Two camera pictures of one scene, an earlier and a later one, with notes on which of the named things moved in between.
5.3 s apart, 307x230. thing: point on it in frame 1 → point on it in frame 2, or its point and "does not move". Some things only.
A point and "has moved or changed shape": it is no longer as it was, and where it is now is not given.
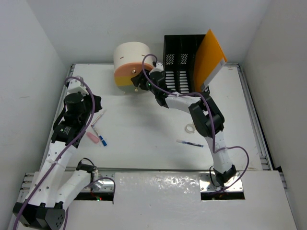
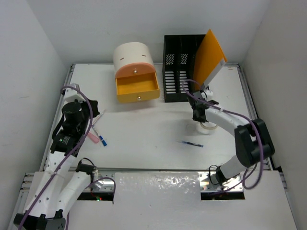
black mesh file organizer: (178, 57) does not move
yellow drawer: (123, 80) has moved or changed shape
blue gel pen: (190, 143) does not move
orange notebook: (208, 60) does not move
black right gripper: (137, 80) → (198, 120)
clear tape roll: (190, 128) does not move
